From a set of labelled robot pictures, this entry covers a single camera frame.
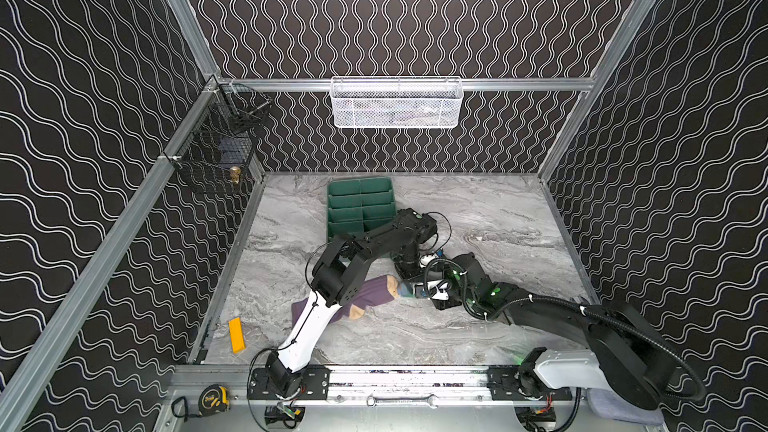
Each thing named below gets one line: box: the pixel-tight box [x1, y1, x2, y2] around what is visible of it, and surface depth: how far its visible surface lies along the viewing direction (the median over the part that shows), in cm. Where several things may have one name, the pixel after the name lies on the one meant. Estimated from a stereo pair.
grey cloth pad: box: [587, 388, 664, 426], surface depth 69 cm
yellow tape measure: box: [197, 384, 231, 417], surface depth 71 cm
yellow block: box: [228, 317, 246, 353], surface depth 83 cm
